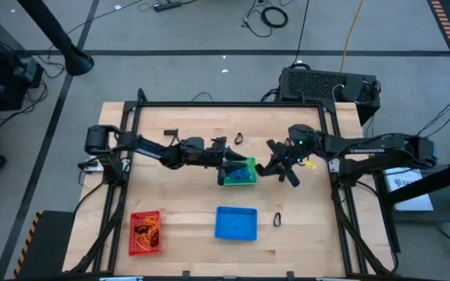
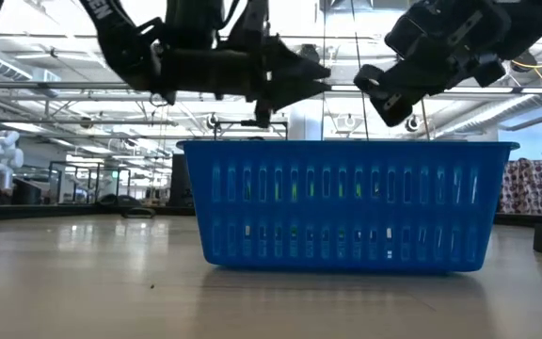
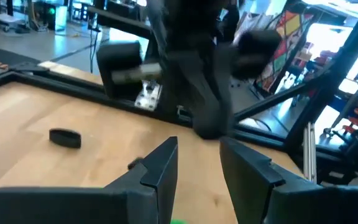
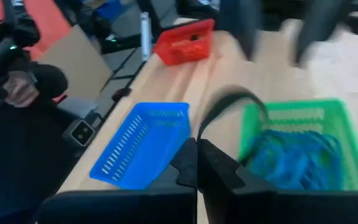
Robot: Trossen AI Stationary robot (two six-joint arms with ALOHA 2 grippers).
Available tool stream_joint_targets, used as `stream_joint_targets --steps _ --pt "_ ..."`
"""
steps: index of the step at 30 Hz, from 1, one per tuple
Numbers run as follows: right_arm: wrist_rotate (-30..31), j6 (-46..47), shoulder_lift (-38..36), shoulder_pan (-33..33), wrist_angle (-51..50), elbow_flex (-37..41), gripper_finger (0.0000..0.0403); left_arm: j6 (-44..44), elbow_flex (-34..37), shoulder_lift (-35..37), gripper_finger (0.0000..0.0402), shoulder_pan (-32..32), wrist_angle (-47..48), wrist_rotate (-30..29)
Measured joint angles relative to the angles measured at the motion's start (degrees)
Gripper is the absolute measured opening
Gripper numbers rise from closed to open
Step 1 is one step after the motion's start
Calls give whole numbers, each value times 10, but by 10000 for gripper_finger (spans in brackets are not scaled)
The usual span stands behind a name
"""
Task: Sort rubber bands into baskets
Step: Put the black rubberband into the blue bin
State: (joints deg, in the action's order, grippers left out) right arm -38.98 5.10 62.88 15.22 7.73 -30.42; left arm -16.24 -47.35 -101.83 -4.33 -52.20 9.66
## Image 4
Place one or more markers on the beige cardboard panel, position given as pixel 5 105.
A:
pixel 73 65

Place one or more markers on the red plastic basket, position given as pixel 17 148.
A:
pixel 182 46

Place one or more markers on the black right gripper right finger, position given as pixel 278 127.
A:
pixel 222 174

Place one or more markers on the person's hand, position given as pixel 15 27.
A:
pixel 20 90

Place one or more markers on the person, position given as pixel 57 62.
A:
pixel 17 161

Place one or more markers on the silver metal post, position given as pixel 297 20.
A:
pixel 145 34

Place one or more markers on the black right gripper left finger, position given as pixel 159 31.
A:
pixel 185 168

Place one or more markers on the black rubber band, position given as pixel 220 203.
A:
pixel 225 99

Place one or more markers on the green plastic basket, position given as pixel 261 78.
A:
pixel 337 109

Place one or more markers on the small table-level camera box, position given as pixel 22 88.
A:
pixel 80 133

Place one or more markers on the blue plastic basket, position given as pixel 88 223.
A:
pixel 145 146

